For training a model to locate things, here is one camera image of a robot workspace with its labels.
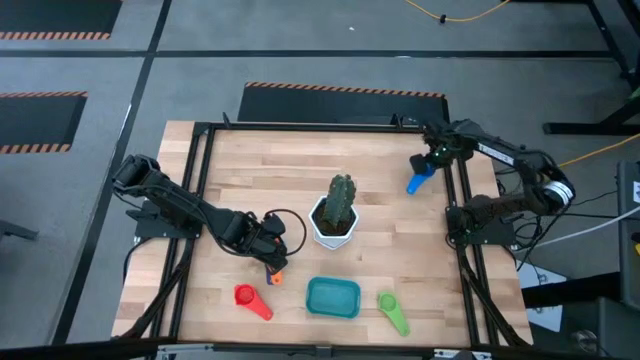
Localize white cable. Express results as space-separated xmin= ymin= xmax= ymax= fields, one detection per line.
xmin=537 ymin=204 xmax=640 ymax=250

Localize grey stand foot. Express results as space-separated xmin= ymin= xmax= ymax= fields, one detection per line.
xmin=0 ymin=218 xmax=39 ymax=242

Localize yellow extension cord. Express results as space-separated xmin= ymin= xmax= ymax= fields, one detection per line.
xmin=558 ymin=132 xmax=640 ymax=169

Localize yellow cable with black clip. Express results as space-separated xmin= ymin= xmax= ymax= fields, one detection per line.
xmin=404 ymin=0 xmax=512 ymax=24

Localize black hazard-striped floor mat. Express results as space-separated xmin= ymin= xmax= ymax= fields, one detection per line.
xmin=0 ymin=91 xmax=89 ymax=155
xmin=0 ymin=0 xmax=123 ymax=41
xmin=236 ymin=81 xmax=451 ymax=127

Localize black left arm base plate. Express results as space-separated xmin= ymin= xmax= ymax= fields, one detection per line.
xmin=125 ymin=198 xmax=206 ymax=240

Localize teal plastic basket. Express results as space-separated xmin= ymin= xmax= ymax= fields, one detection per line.
xmin=305 ymin=276 xmax=362 ymax=320

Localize small light blue measuring cup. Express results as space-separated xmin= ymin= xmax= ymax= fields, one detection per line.
xmin=405 ymin=167 xmax=437 ymax=196

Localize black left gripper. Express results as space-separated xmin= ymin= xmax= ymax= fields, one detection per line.
xmin=232 ymin=212 xmax=290 ymax=277

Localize black bar beside cabinet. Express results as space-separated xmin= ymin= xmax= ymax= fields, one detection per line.
xmin=522 ymin=271 xmax=621 ymax=310

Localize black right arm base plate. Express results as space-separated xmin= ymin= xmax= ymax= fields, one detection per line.
xmin=446 ymin=204 xmax=517 ymax=247

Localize green cactus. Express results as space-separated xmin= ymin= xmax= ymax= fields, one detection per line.
xmin=322 ymin=173 xmax=358 ymax=230

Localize white hexagonal plant pot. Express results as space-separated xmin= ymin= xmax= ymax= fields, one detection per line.
xmin=307 ymin=195 xmax=360 ymax=251

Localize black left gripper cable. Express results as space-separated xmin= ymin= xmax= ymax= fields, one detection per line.
xmin=263 ymin=208 xmax=308 ymax=257

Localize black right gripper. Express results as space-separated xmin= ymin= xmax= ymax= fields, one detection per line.
xmin=408 ymin=119 xmax=469 ymax=177

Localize green measuring cup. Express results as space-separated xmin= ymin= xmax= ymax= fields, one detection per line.
xmin=377 ymin=291 xmax=411 ymax=337

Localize black rig crossbar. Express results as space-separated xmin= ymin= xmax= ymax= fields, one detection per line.
xmin=0 ymin=335 xmax=640 ymax=360

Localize black aluminium table frame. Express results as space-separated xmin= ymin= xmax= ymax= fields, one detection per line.
xmin=119 ymin=112 xmax=534 ymax=349

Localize white sheet on floor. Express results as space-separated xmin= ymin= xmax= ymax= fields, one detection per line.
xmin=514 ymin=258 xmax=566 ymax=332

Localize red measuring cup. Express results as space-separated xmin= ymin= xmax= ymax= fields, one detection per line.
xmin=233 ymin=283 xmax=275 ymax=322

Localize black metal stand legs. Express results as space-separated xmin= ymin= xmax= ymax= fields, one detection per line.
xmin=542 ymin=0 xmax=640 ymax=136

